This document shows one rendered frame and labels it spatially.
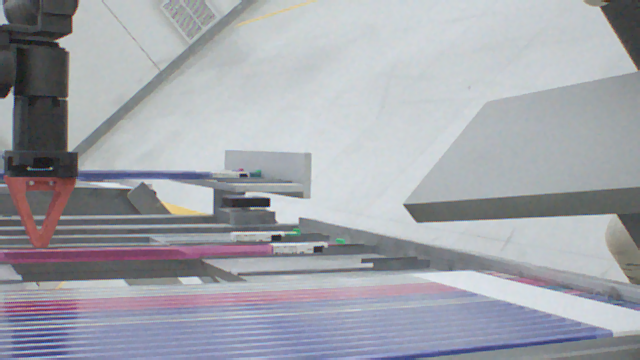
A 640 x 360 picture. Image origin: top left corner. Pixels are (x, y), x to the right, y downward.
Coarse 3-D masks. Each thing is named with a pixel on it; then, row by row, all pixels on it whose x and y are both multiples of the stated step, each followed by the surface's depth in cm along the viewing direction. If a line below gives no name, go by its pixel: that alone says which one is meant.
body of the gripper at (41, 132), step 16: (16, 112) 89; (32, 112) 88; (48, 112) 88; (64, 112) 90; (16, 128) 89; (32, 128) 88; (48, 128) 88; (64, 128) 90; (16, 144) 89; (32, 144) 88; (48, 144) 88; (64, 144) 90; (16, 160) 85; (32, 160) 86; (48, 160) 91; (64, 160) 87
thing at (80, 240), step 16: (0, 240) 89; (16, 240) 90; (64, 240) 92; (80, 240) 92; (96, 240) 93; (112, 240) 94; (128, 240) 95; (144, 240) 95; (160, 240) 96; (176, 240) 97; (192, 240) 98; (208, 240) 98; (224, 240) 99
